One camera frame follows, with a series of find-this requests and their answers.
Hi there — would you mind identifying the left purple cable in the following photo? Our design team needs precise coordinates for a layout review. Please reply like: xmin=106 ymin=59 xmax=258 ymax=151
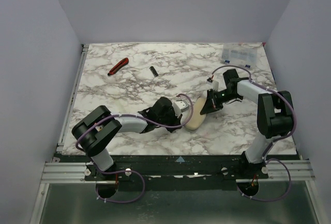
xmin=75 ymin=93 xmax=193 ymax=204

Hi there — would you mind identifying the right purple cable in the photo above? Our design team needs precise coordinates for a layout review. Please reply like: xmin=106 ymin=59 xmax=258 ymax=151
xmin=210 ymin=65 xmax=297 ymax=201

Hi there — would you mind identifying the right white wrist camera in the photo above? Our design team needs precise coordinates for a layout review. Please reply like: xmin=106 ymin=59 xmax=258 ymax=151
xmin=206 ymin=78 xmax=219 ymax=91

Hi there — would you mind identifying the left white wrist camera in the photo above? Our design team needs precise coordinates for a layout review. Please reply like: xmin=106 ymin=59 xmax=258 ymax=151
xmin=172 ymin=100 xmax=189 ymax=117

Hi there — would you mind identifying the red black utility knife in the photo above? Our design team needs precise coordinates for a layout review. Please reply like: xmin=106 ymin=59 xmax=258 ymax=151
xmin=108 ymin=57 xmax=129 ymax=76

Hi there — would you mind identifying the clear plastic organizer box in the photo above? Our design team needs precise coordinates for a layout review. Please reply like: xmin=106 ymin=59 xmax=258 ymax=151
xmin=220 ymin=43 xmax=258 ymax=69

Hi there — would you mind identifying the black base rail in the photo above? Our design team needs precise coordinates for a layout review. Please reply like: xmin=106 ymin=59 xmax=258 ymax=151
xmin=85 ymin=155 xmax=268 ymax=191

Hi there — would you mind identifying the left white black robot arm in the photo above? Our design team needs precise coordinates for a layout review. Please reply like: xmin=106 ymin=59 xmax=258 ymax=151
xmin=71 ymin=97 xmax=182 ymax=172

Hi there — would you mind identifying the cream umbrella case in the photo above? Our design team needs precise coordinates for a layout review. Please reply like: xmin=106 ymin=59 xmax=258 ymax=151
xmin=185 ymin=97 xmax=206 ymax=131

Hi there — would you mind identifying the purple cable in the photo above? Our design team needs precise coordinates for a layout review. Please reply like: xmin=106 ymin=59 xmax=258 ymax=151
xmin=210 ymin=65 xmax=297 ymax=201
xmin=75 ymin=93 xmax=193 ymax=204

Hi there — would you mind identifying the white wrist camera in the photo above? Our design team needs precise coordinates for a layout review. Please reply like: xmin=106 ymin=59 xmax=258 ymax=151
xmin=172 ymin=100 xmax=189 ymax=117
xmin=206 ymin=78 xmax=219 ymax=91

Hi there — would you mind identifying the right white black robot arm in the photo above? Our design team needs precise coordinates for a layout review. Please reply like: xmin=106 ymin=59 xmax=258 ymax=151
xmin=199 ymin=66 xmax=296 ymax=173

